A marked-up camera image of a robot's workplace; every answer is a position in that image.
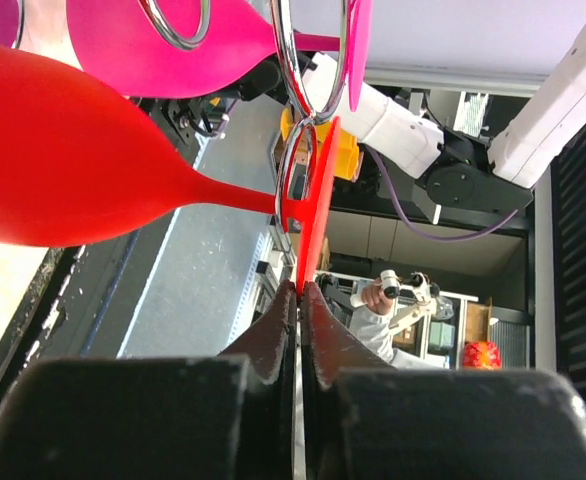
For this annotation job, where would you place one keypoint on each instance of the chrome wine glass rack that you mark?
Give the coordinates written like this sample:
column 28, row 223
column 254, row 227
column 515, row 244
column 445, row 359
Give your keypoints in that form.
column 318, row 73

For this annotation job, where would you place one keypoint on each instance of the pink wine glass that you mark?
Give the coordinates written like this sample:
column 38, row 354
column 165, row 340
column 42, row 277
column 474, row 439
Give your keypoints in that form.
column 181, row 49

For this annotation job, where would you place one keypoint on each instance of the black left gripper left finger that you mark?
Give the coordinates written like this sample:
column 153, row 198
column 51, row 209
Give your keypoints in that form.
column 224, row 417

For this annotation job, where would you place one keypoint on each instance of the red wine glass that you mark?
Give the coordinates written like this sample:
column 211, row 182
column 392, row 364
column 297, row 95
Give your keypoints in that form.
column 80, row 164

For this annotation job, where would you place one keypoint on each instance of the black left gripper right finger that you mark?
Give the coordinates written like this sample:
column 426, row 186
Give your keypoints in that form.
column 365, row 419

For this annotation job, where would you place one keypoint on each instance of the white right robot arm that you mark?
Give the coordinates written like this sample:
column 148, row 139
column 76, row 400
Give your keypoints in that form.
column 468, row 172

